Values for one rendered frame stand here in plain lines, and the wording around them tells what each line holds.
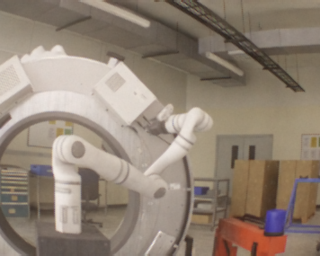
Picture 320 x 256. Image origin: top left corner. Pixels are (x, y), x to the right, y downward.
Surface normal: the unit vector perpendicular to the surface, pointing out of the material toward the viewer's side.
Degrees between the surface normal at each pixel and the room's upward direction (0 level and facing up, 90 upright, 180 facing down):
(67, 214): 90
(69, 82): 90
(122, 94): 90
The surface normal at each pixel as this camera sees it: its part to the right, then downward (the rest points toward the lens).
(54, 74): 0.21, -0.08
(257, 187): -0.62, -0.11
